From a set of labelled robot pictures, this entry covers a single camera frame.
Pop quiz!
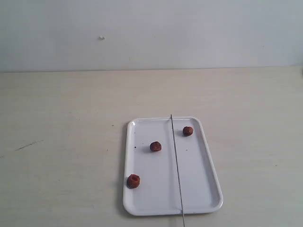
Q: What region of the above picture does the thin metal skewer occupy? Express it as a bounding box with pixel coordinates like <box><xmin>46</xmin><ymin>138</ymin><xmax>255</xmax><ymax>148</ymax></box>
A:
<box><xmin>170</xmin><ymin>114</ymin><xmax>186</xmax><ymax>227</ymax></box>

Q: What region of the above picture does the white rectangular plastic tray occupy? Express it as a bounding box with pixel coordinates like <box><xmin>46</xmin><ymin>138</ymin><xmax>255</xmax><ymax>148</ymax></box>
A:
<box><xmin>123</xmin><ymin>116</ymin><xmax>223</xmax><ymax>216</ymax></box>

